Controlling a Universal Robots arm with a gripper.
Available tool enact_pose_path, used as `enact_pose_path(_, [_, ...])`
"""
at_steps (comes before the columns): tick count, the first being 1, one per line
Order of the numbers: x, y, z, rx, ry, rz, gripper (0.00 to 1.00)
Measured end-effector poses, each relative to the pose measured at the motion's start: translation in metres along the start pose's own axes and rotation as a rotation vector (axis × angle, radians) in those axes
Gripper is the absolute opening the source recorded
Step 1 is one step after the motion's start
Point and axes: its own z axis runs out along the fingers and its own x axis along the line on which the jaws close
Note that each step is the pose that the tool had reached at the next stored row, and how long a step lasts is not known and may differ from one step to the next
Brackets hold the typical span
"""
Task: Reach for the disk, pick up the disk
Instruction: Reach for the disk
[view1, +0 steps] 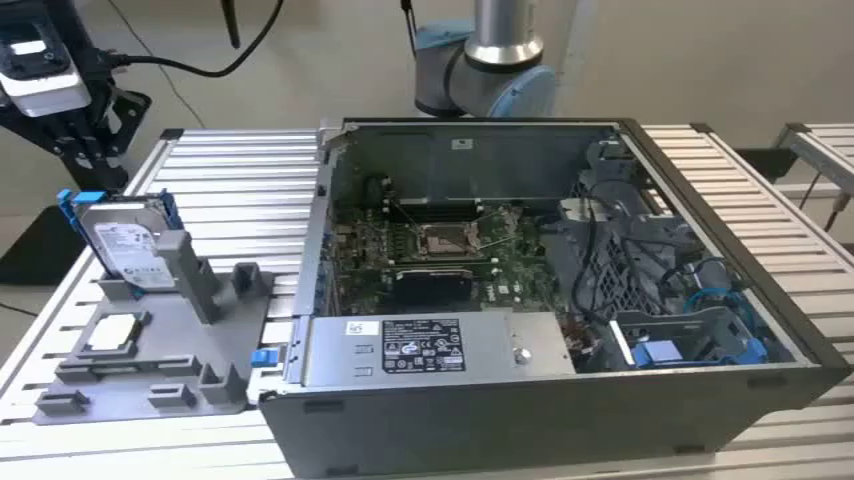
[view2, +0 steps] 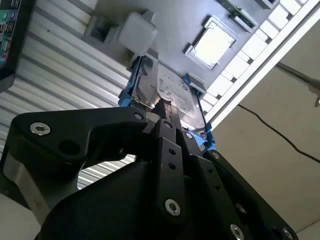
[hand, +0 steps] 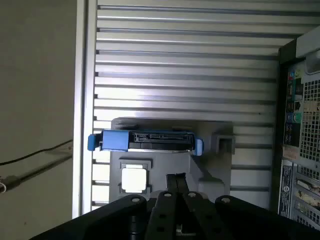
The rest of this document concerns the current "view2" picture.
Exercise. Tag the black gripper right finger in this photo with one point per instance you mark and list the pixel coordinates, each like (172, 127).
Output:
(220, 190)

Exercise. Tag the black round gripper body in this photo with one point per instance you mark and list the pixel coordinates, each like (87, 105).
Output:
(112, 200)

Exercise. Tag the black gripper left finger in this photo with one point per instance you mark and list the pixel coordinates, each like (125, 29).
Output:
(62, 135)

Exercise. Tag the hard disk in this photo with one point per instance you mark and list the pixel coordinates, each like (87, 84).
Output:
(175, 87)

